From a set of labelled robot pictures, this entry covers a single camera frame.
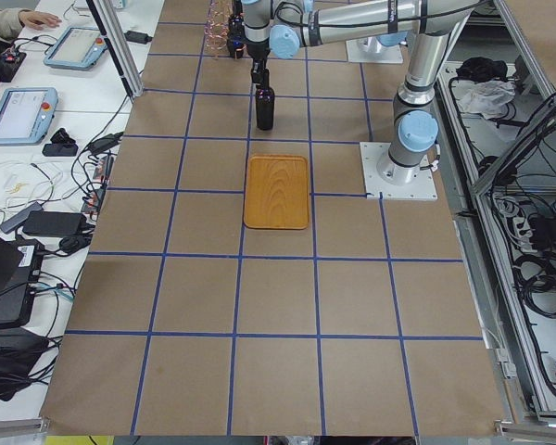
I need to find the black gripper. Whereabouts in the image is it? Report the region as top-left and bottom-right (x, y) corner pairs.
(250, 58), (270, 89)

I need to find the wooden orange tray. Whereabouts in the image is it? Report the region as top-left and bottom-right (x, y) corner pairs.
(243, 154), (310, 230)

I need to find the person hand on table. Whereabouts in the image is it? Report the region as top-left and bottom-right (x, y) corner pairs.
(19, 10), (61, 31)

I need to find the black power adapter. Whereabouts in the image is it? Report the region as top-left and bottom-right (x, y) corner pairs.
(124, 31), (153, 45)

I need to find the teach pendant upper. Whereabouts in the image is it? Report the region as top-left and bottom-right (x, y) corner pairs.
(44, 27), (107, 70)

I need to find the teach pendant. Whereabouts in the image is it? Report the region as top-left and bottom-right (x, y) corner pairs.
(0, 87), (58, 146)
(44, 27), (107, 70)

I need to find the black small device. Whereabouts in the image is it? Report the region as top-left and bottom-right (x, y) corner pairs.
(42, 128), (79, 157)

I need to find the white crumpled cloth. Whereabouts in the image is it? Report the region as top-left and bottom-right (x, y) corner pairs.
(458, 81), (515, 119)

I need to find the teach pendant lower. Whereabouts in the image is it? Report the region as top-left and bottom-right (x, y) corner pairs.
(0, 87), (58, 146)

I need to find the black power brick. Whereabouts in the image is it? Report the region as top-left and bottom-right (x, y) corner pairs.
(22, 211), (86, 237)

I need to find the copper wire bottle basket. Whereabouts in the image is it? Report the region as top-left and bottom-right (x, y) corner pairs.
(205, 0), (243, 57)

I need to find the aluminium frame post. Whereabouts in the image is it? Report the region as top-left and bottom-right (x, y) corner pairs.
(86, 0), (144, 100)

